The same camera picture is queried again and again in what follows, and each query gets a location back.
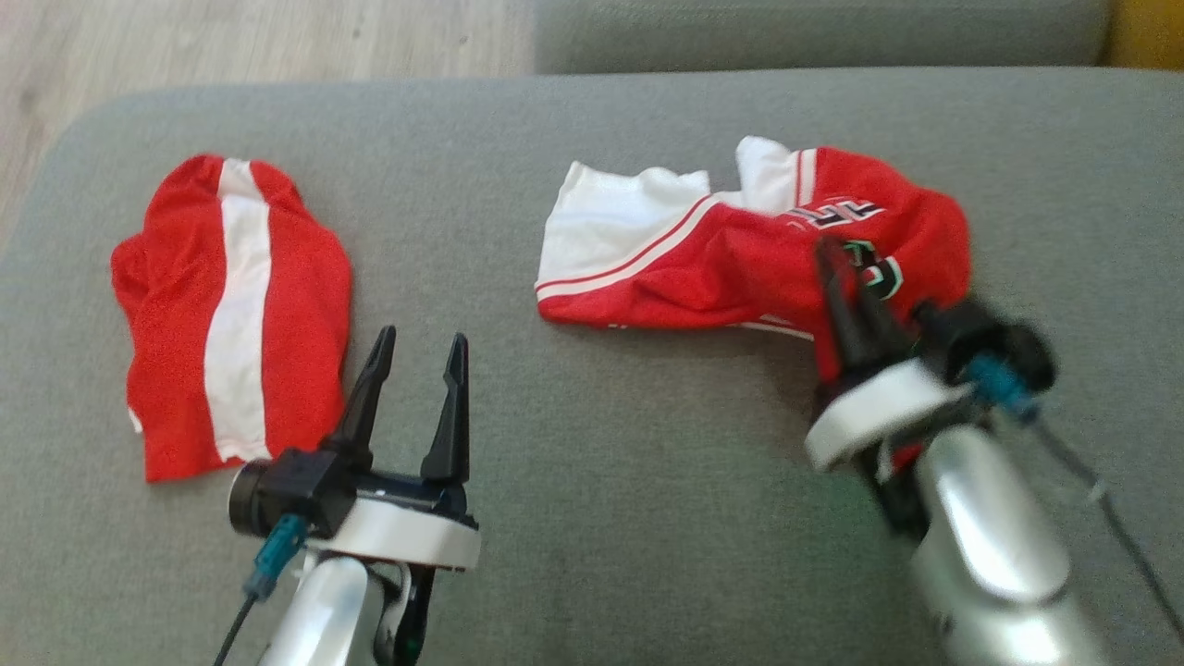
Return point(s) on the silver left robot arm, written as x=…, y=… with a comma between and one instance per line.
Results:
x=319, y=610

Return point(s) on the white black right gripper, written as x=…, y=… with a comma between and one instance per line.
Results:
x=879, y=407

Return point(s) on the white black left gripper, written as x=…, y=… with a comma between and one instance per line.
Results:
x=407, y=536

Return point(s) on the red shorts white stripe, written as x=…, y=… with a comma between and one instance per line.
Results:
x=296, y=305

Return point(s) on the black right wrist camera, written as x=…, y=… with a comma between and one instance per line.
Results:
x=980, y=338

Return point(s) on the large yellow sofa backrest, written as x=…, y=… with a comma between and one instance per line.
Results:
x=1152, y=32

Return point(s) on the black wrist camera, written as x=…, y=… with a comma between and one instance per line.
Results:
x=291, y=490
x=980, y=338

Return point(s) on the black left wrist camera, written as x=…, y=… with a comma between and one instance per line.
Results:
x=291, y=490

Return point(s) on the grey sofa seat cushion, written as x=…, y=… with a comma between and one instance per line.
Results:
x=786, y=32

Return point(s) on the red white basketball jersey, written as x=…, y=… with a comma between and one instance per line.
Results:
x=740, y=268

